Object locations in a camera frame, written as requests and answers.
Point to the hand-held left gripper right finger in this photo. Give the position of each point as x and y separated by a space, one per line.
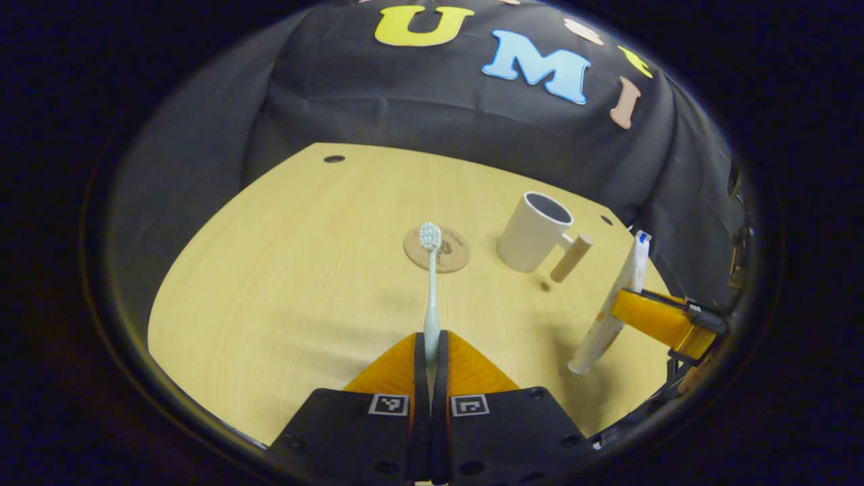
440 432

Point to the round wooden coaster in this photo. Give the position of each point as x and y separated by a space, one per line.
455 253

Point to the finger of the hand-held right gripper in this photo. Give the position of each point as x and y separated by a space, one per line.
648 314

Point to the white toothpaste tube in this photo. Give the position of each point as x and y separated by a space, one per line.
624 277

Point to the pale blue toothbrush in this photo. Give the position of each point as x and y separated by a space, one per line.
432 297

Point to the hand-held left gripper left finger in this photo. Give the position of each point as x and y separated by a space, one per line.
420 432

